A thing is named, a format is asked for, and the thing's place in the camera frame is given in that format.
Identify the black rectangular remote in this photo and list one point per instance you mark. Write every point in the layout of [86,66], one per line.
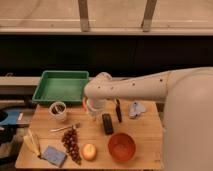
[107,122]

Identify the metal fork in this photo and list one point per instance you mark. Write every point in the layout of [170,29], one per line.
[77,125]

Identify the black handled knife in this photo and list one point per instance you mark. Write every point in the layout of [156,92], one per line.
[118,111]

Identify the blue sponge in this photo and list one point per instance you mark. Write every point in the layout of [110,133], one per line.
[54,156]

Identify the white cup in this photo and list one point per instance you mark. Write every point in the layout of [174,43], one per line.
[58,111]

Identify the corn cob with husk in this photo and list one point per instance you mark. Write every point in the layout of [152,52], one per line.
[32,142]

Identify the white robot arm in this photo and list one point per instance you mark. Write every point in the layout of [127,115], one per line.
[187,95]

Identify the bunch of dark grapes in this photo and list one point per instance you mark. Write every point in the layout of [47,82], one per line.
[70,142]

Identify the blue object at left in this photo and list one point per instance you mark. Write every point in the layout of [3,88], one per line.
[10,116]

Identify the crumpled blue cloth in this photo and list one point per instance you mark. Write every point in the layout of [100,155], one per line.
[136,109]

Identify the green plastic tray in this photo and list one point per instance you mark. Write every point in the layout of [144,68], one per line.
[65,86]

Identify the yellow apple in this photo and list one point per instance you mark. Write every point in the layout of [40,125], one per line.
[89,152]

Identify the red bowl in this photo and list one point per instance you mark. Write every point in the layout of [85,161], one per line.
[121,147]

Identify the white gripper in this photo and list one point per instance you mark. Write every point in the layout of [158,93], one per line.
[95,107]

